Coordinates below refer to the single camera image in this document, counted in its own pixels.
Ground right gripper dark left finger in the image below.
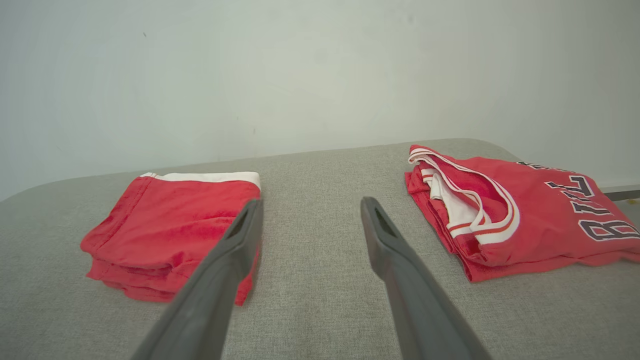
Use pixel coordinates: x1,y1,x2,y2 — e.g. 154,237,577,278
131,198,264,360

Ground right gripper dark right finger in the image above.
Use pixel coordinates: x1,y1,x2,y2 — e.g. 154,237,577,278
360,196,493,360

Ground red shorts with white band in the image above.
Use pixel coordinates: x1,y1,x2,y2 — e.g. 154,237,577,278
80,171,262,307

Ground red Bulls jersey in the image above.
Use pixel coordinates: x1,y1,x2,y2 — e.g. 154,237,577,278
405,145,640,283

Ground dark wall baseboard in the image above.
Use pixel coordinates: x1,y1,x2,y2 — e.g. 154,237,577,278
600,185,640,202

